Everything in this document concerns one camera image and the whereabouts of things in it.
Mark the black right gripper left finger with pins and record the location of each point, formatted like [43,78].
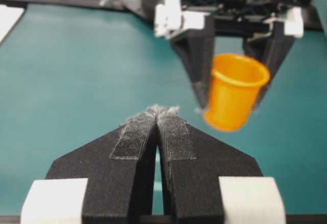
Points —
[108,180]

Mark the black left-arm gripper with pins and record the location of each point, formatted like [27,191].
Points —
[190,26]

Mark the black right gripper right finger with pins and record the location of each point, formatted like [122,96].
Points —
[209,181]

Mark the orange plastic cup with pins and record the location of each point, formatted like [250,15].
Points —
[236,81]

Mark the white paper sheet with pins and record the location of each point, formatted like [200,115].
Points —
[9,16]

